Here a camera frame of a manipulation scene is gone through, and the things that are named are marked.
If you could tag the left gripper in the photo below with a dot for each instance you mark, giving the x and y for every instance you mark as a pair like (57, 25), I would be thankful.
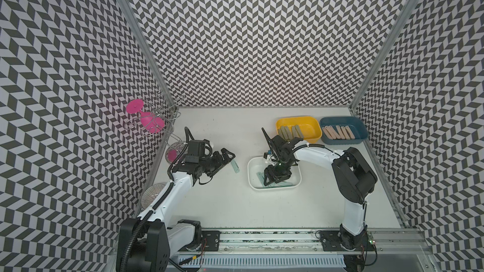
(225, 157)

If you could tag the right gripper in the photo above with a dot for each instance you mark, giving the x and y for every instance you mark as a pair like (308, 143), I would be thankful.
(272, 177)

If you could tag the mint fruit knife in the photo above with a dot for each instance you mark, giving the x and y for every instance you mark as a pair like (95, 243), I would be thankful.
(281, 185)
(235, 166)
(261, 178)

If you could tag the white storage box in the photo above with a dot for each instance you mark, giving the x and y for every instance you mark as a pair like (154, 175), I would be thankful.
(255, 170)

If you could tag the olive fruit knife angled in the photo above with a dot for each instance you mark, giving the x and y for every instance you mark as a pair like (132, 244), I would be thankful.
(289, 133)

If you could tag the olive fruit knife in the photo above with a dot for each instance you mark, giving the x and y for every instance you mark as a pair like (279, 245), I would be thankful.
(294, 132)
(299, 132)
(284, 133)
(281, 133)

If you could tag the yellow storage box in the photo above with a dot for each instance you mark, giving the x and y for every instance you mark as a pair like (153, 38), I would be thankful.
(306, 128)

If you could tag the pink fruit knife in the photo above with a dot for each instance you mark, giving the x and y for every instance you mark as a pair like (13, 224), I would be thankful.
(330, 132)
(335, 133)
(347, 136)
(327, 133)
(350, 132)
(340, 132)

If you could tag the dark teal storage box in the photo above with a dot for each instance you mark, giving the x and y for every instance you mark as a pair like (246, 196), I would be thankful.
(359, 129)

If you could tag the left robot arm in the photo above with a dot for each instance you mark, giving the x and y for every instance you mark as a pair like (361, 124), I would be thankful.
(148, 242)

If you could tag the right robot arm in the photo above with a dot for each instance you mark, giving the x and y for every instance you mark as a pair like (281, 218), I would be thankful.
(354, 177)

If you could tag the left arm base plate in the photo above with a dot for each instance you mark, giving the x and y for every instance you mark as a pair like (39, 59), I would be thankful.
(209, 241)

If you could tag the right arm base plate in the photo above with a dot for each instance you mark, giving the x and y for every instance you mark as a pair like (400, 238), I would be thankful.
(341, 240)

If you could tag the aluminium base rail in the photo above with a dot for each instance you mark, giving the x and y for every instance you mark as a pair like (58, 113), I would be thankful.
(308, 241)

